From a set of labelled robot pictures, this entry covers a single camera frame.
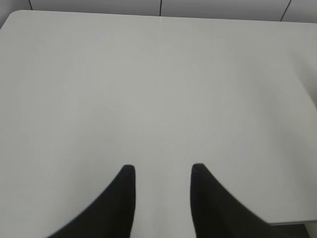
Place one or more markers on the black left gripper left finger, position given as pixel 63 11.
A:
pixel 111 215

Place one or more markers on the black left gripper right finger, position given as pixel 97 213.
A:
pixel 218 214

